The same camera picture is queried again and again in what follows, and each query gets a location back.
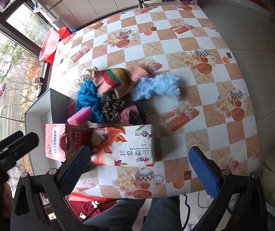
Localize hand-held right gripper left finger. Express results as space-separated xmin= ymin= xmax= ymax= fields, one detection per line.
xmin=10 ymin=146 xmax=91 ymax=231

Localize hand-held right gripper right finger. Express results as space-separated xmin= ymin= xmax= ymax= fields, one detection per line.
xmin=189 ymin=146 xmax=269 ymax=231

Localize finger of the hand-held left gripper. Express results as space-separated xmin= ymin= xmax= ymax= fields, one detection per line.
xmin=0 ymin=130 xmax=24 ymax=153
xmin=3 ymin=132 xmax=40 ymax=164

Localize grey white cardboard box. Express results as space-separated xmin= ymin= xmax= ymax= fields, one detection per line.
xmin=24 ymin=88 xmax=85 ymax=176

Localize pink sponge block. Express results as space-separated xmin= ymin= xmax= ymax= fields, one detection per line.
xmin=67 ymin=106 xmax=93 ymax=127

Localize leopard print scrunchie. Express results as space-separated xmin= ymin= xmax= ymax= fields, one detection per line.
xmin=102 ymin=94 xmax=126 ymax=123

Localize pink black knit sock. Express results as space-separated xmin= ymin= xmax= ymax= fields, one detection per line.
xmin=120 ymin=105 xmax=149 ymax=126

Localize white polka dot cloth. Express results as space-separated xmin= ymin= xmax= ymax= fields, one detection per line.
xmin=80 ymin=67 xmax=97 ymax=86

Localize striped pink knit sock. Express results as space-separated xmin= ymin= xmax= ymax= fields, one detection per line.
xmin=92 ymin=68 xmax=134 ymax=95

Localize light blue fluffy cloth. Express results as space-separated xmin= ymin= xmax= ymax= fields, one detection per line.
xmin=131 ymin=73 xmax=181 ymax=101

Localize coral pink knit cloth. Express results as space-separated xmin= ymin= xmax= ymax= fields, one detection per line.
xmin=126 ymin=65 xmax=150 ymax=85

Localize red bag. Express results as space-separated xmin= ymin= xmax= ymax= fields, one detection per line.
xmin=68 ymin=192 xmax=119 ymax=224

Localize floral tissue pack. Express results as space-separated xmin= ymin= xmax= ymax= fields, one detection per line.
xmin=89 ymin=124 xmax=158 ymax=167

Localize large window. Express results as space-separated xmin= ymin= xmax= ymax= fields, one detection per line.
xmin=0 ymin=0 xmax=58 ymax=174

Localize person's legs in jeans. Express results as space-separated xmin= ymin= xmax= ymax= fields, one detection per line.
xmin=82 ymin=195 xmax=183 ymax=231

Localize pink plastic basin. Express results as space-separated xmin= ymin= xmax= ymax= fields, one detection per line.
xmin=39 ymin=28 xmax=62 ymax=62

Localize checkered printed tablecloth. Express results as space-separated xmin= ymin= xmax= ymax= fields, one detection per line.
xmin=30 ymin=3 xmax=260 ymax=200

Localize white cabinet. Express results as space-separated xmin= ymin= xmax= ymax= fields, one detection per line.
xmin=40 ymin=0 xmax=143 ymax=29

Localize black cable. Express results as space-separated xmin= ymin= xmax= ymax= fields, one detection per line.
xmin=179 ymin=194 xmax=192 ymax=231

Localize beige strap shoe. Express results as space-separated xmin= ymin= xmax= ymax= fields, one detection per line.
xmin=33 ymin=76 xmax=44 ymax=97

